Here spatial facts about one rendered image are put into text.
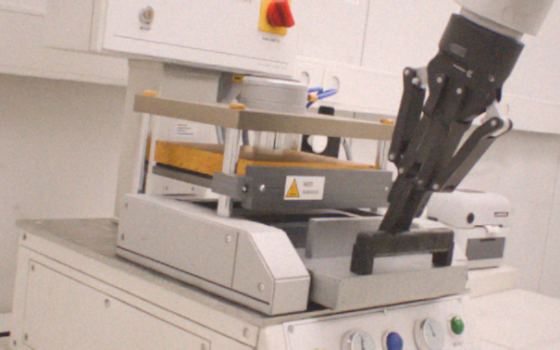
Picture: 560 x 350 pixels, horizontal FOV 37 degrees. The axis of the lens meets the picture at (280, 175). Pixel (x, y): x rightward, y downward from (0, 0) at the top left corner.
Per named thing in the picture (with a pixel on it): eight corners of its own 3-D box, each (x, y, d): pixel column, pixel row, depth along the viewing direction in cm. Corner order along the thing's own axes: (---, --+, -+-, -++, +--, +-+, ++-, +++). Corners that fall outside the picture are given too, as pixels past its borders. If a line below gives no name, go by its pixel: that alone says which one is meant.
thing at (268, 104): (95, 164, 100) (106, 56, 99) (277, 169, 123) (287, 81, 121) (229, 199, 84) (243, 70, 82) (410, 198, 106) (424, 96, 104)
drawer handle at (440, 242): (348, 270, 80) (354, 230, 80) (436, 261, 91) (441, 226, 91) (365, 276, 79) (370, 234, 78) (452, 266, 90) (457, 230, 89)
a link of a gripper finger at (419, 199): (432, 169, 84) (454, 184, 82) (412, 213, 85) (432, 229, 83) (423, 169, 82) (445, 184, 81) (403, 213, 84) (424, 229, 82)
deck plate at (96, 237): (15, 225, 106) (15, 218, 106) (219, 219, 131) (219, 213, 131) (261, 327, 74) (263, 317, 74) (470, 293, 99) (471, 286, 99)
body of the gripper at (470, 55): (434, 3, 78) (394, 92, 82) (504, 37, 73) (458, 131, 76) (477, 16, 84) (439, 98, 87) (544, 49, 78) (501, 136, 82)
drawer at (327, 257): (146, 249, 97) (154, 182, 96) (279, 241, 113) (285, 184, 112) (335, 318, 77) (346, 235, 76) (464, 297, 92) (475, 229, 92)
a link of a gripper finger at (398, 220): (425, 181, 85) (429, 184, 85) (396, 239, 87) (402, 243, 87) (407, 181, 83) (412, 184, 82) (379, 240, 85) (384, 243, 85)
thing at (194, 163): (151, 173, 98) (160, 93, 97) (282, 176, 114) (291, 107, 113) (250, 199, 86) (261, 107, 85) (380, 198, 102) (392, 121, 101)
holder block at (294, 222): (166, 219, 96) (168, 197, 96) (286, 217, 111) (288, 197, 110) (264, 251, 85) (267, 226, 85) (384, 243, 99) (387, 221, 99)
